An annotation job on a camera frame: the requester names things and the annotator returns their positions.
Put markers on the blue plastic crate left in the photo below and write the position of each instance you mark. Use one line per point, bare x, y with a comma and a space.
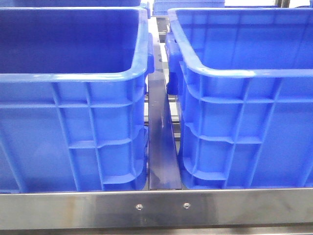
72, 90

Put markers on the blue plastic crate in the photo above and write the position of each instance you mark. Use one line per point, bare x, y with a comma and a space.
72, 90
245, 89

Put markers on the blue plastic crate right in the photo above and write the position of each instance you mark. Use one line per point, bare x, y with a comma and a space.
245, 89

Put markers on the blue crate rear right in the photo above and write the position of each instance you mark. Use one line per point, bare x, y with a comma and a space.
160, 7

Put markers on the blue crate rear left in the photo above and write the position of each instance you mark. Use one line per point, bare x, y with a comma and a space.
78, 3

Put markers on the left rail screw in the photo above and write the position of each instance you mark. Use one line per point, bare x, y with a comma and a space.
139, 207

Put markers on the rail screw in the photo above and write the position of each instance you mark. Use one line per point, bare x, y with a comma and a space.
139, 207
186, 205

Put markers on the right rail screw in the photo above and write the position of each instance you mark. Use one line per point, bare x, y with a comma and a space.
186, 205

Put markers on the stainless steel front rail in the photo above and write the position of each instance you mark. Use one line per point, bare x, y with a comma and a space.
161, 208

